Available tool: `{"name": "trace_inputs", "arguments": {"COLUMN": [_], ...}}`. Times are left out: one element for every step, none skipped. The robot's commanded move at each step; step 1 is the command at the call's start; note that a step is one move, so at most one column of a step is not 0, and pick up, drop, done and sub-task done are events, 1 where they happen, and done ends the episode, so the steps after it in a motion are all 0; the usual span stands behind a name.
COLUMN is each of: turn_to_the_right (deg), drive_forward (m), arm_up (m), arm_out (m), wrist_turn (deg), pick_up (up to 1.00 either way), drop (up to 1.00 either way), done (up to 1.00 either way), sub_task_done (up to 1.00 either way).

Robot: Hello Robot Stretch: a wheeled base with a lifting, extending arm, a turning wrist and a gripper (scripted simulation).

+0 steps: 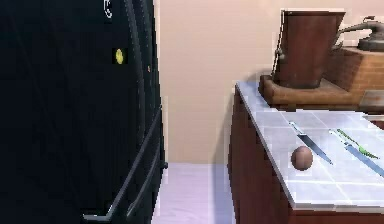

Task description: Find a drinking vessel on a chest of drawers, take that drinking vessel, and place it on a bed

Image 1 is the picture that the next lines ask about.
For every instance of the brown kitchen counter cabinet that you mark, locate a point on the brown kitchen counter cabinet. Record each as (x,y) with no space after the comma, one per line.
(256,173)

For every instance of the black blade kitchen knife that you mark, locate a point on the black blade kitchen knife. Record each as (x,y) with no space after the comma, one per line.
(313,145)

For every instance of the green thin utensil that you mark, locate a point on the green thin utensil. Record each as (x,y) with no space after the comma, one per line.
(356,144)

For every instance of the dark grey kettle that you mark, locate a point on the dark grey kettle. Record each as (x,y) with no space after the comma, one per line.
(370,36)

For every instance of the brown coffee machine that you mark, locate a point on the brown coffee machine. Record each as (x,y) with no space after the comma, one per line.
(306,56)

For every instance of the blue blade knife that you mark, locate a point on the blue blade knife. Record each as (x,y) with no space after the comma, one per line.
(361,156)

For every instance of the brown round potato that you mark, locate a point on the brown round potato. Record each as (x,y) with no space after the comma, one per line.
(302,158)

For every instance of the brown wooden box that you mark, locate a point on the brown wooden box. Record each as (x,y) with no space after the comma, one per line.
(363,71)

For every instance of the black fridge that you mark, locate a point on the black fridge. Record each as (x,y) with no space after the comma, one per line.
(66,110)

